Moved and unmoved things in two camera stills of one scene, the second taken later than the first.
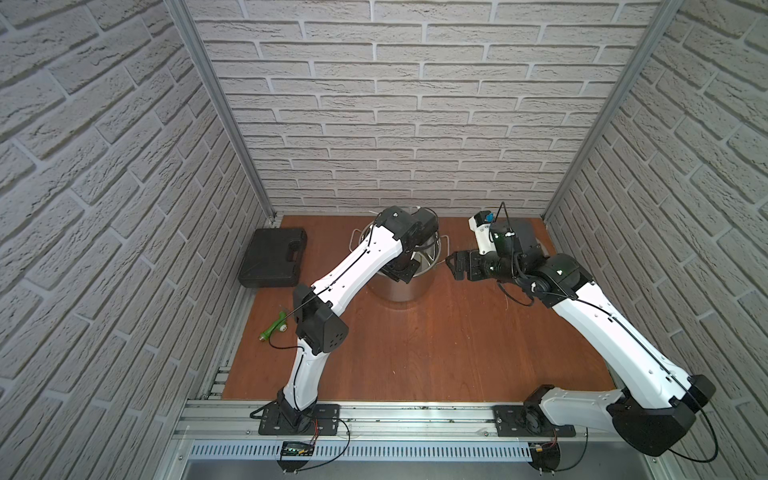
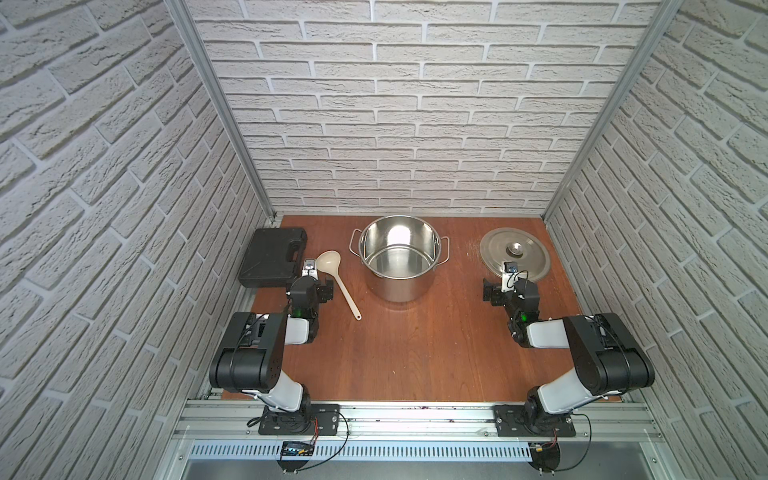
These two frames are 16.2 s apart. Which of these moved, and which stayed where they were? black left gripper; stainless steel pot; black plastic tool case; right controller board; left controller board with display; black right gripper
Moved: black left gripper; black right gripper
Stayed: black plastic tool case; right controller board; stainless steel pot; left controller board with display
